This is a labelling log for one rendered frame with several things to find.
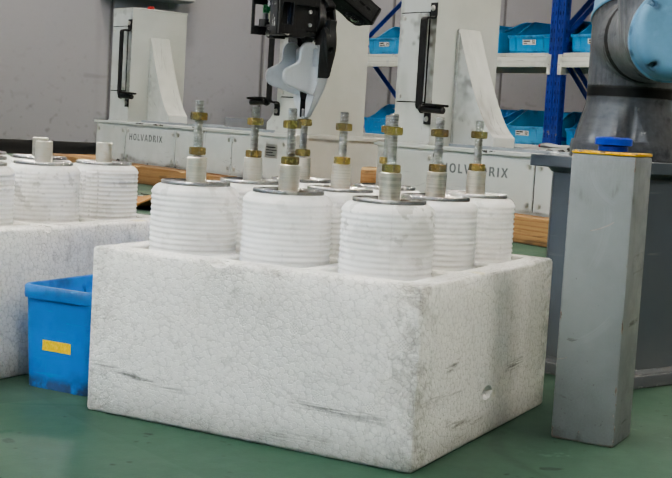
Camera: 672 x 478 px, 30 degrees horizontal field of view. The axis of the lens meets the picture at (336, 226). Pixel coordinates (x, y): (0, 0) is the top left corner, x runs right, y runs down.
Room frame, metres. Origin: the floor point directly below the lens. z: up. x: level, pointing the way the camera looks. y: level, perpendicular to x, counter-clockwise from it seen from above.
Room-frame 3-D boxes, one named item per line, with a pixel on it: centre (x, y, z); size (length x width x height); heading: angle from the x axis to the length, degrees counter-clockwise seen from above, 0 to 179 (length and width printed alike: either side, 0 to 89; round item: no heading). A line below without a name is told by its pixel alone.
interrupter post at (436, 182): (1.37, -0.11, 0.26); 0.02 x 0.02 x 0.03
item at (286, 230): (1.32, 0.05, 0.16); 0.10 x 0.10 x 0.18
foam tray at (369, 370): (1.43, 0.00, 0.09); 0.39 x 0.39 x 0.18; 62
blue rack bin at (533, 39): (7.62, -1.26, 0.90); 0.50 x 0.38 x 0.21; 128
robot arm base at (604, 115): (1.74, -0.39, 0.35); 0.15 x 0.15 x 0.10
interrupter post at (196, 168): (1.38, 0.16, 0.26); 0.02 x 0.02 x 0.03
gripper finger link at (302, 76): (1.56, 0.05, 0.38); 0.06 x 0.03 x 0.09; 123
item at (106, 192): (1.73, 0.32, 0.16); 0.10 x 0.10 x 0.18
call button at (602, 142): (1.36, -0.29, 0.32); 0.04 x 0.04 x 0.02
